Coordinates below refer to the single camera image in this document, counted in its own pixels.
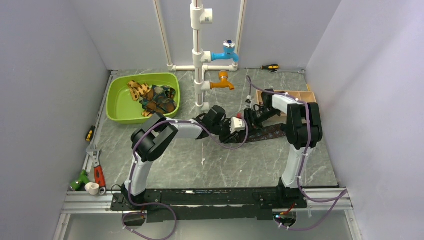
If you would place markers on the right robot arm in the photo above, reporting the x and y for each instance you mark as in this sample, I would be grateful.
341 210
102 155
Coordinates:
303 131

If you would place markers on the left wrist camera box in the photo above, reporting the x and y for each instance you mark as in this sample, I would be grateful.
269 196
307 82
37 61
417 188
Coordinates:
237 125

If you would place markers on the green plastic basin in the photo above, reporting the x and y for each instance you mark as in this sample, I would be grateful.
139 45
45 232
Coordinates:
120 105

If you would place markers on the dark teal patterned tie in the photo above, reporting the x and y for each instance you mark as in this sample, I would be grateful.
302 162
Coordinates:
160 100

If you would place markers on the yellow black screwdriver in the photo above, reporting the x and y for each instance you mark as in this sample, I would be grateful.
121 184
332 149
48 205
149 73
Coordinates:
270 67
90 134

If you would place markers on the silver wrench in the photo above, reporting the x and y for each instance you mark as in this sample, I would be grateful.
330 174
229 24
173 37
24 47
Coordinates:
298 71

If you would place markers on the blue faucet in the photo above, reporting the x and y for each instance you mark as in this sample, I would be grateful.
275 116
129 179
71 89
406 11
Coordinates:
228 53

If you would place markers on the yellow black screwdriver left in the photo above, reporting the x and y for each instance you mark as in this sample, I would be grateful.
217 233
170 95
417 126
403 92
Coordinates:
90 134

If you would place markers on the dark brown floral tie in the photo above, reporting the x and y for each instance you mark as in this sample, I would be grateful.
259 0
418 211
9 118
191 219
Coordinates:
267 133

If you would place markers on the aluminium frame rail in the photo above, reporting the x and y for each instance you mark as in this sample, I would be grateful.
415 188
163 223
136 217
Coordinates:
80 203

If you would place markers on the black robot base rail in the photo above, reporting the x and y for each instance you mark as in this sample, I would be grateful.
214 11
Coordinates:
260 203

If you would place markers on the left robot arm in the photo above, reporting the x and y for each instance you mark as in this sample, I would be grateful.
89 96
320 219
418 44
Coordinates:
154 137

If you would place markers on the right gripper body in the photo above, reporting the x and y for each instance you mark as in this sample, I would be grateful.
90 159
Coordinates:
257 117

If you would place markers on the yellow black screwdriver back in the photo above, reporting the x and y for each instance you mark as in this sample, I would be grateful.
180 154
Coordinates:
270 67

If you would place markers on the white pipe fitting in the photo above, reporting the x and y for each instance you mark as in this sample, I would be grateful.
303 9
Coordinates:
92 188

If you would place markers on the orange faucet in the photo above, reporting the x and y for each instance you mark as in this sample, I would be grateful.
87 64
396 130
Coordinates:
224 82

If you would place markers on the wooden compartment tray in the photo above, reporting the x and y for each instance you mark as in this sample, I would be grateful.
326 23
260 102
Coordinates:
306 96

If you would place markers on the red handled pliers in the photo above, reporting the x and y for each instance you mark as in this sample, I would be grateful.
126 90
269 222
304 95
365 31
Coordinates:
99 177

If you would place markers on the white pvc pipe assembly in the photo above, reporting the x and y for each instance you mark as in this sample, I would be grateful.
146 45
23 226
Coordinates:
201 59

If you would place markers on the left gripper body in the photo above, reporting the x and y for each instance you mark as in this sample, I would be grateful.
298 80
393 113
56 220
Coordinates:
224 133

